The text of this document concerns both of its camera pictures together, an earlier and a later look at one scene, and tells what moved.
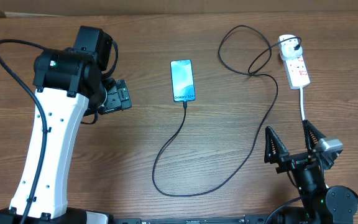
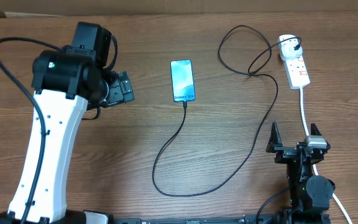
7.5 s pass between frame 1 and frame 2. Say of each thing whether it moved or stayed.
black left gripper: moved
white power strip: stayed
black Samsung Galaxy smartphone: stayed
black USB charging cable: stayed
